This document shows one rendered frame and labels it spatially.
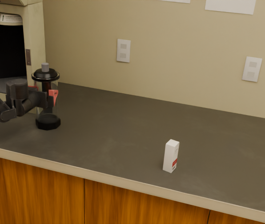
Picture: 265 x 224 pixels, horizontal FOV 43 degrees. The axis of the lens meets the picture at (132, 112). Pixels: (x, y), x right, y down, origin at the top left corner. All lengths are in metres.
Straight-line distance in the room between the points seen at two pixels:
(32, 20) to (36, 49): 0.12
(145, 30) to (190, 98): 0.41
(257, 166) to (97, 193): 0.59
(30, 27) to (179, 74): 0.74
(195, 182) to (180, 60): 0.72
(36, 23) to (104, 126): 0.51
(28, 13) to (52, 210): 0.78
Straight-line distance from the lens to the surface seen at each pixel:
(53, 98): 1.32
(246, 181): 1.24
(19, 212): 1.53
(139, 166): 1.21
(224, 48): 1.66
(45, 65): 1.36
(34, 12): 1.47
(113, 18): 1.74
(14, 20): 1.52
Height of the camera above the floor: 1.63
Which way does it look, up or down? 26 degrees down
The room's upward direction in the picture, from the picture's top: 4 degrees clockwise
